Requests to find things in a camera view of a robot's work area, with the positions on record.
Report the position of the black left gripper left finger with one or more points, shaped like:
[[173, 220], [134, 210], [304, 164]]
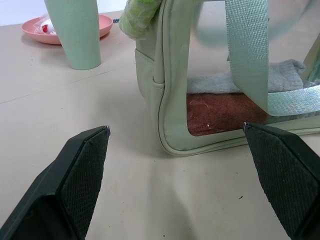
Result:
[[60, 190]]

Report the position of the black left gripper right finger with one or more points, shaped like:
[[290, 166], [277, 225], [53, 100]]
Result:
[[285, 180]]

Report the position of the light green transparent tote bag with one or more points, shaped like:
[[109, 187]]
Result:
[[172, 82]]

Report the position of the brown towel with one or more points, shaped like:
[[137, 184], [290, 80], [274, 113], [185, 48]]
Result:
[[222, 112]]

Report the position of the grey blue towel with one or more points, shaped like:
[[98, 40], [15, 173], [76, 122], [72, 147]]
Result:
[[215, 83]]

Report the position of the pale green cup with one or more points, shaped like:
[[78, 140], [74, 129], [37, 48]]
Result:
[[79, 32]]

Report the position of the red white wrapped candy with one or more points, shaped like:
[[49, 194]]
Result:
[[45, 27]]

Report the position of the pink plate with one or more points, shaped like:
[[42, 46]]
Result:
[[100, 26]]

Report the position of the green wrapped roll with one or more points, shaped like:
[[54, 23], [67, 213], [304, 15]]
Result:
[[137, 17]]

